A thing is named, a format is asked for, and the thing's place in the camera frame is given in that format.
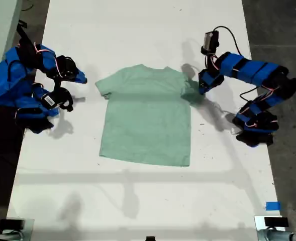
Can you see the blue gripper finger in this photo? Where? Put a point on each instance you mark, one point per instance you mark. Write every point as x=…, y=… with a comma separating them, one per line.
x=78, y=80
x=206, y=89
x=201, y=90
x=81, y=74

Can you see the black camera box white label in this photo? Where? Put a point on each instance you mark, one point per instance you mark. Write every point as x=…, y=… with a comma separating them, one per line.
x=54, y=100

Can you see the small black box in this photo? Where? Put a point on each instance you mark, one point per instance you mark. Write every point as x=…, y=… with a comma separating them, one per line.
x=10, y=224
x=276, y=221

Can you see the black stand leg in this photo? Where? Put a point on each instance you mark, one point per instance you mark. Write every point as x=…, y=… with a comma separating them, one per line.
x=23, y=32

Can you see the blue tape strip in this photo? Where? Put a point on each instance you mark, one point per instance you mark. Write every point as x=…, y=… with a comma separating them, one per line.
x=273, y=206

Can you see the black and grey camera box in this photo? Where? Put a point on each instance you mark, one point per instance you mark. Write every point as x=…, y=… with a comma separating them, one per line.
x=210, y=41

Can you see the pale green t-shirt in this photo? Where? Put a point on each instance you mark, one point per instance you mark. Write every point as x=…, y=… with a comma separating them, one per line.
x=147, y=113

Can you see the blue and black robot arm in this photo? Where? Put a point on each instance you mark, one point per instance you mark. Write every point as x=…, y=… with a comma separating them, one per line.
x=250, y=69
x=12, y=82

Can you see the black clip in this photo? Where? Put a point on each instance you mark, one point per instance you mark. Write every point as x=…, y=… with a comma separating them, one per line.
x=150, y=238

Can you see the grey metal pipe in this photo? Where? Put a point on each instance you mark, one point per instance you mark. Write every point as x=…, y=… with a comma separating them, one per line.
x=288, y=236
x=9, y=236

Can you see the grey metal clamp plate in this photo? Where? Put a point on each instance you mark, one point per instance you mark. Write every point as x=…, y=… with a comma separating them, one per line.
x=258, y=223
x=28, y=231

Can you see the black camera stalk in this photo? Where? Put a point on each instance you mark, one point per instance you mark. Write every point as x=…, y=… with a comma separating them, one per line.
x=57, y=85
x=210, y=61

